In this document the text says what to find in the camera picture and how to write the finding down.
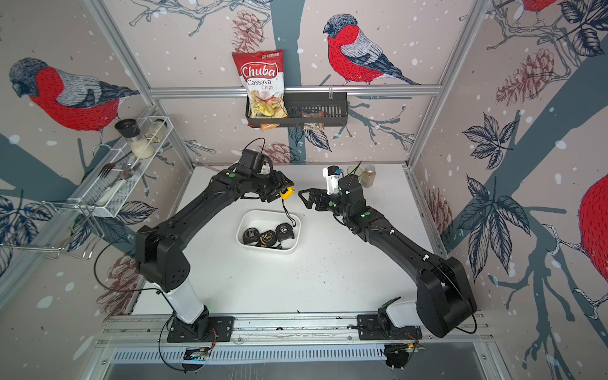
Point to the spice jar silver lid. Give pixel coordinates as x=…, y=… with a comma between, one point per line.
x=367, y=178

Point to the green plastic cup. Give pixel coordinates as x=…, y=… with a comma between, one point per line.
x=354, y=170

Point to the metal spoon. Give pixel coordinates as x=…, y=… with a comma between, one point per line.
x=125, y=174

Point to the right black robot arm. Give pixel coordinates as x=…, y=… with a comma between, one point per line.
x=444, y=298

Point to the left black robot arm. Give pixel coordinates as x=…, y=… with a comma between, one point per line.
x=159, y=253

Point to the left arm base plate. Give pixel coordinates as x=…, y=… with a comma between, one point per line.
x=205, y=329

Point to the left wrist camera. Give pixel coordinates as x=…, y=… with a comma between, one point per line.
x=254, y=164

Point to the black wall basket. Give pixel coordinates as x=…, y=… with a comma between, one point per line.
x=329, y=109

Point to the white storage box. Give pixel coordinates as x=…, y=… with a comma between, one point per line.
x=264, y=231

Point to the metal fork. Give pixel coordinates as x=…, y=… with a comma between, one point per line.
x=109, y=167

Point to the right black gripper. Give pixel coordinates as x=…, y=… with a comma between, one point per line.
x=320, y=194

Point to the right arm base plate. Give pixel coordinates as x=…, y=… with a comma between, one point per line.
x=379, y=327

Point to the white wire rack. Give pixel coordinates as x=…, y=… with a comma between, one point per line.
x=98, y=200

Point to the red cassava chips bag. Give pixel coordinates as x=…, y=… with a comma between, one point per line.
x=262, y=76

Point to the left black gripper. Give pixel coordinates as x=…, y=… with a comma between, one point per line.
x=280, y=183

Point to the black lid jar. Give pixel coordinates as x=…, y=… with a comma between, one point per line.
x=140, y=146

